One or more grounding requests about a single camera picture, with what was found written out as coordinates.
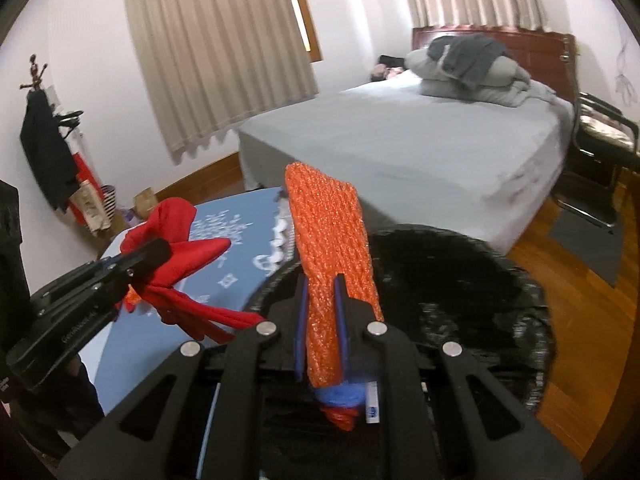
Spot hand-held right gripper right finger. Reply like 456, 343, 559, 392
332, 274, 583, 480

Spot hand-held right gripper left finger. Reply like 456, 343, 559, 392
57, 275, 311, 480

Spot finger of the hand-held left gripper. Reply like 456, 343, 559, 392
30, 238, 172, 311
40, 271, 140, 333

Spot red cloth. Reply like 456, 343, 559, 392
120, 198, 266, 345

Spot small white box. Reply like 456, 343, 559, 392
365, 381, 381, 423

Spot orange foam net sleeve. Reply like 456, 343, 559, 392
284, 161, 385, 391

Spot bin with black liner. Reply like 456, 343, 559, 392
200, 225, 556, 480

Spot brown paper bag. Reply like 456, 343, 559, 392
134, 187, 157, 218

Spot blue plastic wrapper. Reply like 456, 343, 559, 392
315, 382, 368, 408

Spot striped bag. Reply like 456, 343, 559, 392
100, 185, 118, 221

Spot printed tote bag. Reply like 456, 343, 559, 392
69, 180, 113, 238

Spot blue tree-print tablecloth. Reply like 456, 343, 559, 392
92, 186, 301, 480

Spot red bag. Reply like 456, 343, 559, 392
70, 152, 103, 221

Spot black coat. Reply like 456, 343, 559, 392
20, 91, 81, 211

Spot black clothes hangers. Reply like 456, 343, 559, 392
52, 110, 85, 138

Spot grey bed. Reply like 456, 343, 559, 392
237, 70, 576, 256

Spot wide beige curtain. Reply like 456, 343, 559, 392
122, 0, 321, 166

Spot grey floor mat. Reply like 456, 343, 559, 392
547, 205, 626, 288

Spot pink and black bundle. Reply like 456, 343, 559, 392
369, 54, 408, 83

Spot black metal chair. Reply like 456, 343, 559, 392
550, 91, 640, 233

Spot light grey folded quilt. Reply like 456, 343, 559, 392
404, 35, 533, 108

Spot dark grey clothes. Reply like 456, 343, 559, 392
427, 35, 508, 92

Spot patterned chair cushion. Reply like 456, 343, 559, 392
580, 112, 636, 148

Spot dark wooden headboard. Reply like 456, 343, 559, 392
412, 25, 576, 106

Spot wooden window frame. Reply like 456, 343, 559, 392
287, 0, 322, 63

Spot white wall cables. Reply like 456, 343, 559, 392
612, 35, 638, 106

